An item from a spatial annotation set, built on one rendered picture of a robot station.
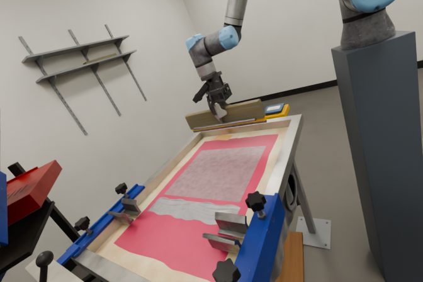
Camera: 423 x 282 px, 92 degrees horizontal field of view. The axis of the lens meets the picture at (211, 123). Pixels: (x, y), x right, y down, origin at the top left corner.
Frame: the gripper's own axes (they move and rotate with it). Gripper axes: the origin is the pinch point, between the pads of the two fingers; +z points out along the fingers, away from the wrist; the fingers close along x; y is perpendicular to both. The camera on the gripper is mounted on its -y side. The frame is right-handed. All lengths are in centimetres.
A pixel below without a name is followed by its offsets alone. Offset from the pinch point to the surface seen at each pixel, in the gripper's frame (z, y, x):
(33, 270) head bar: 5, -29, -71
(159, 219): 13.9, -9.3, -43.3
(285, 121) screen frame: 11.4, 22.5, 11.2
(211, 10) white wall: -91, -150, 322
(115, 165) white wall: 51, -200, 37
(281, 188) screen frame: 11.5, 29.0, -28.9
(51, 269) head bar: 5, -21, -68
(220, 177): 14.0, 4.3, -22.1
